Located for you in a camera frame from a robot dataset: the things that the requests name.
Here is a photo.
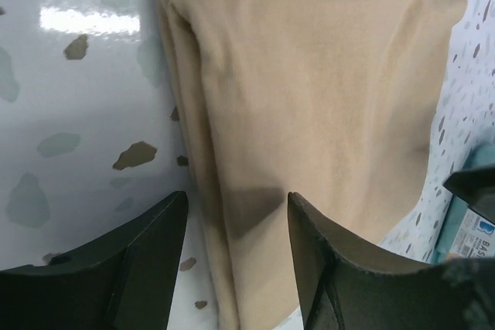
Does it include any clear blue plastic bin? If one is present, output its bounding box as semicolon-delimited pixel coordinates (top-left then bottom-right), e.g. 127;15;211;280
432;144;494;263

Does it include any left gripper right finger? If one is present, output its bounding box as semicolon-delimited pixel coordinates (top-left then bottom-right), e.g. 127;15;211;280
288;192;494;330

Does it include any beige t shirt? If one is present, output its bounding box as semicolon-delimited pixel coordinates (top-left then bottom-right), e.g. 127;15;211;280
159;0;466;329

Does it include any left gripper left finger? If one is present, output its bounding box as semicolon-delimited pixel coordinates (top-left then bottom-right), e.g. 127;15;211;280
1;192;189;330

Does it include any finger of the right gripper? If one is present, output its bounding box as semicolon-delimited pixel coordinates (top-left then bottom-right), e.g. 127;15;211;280
443;165;495;223

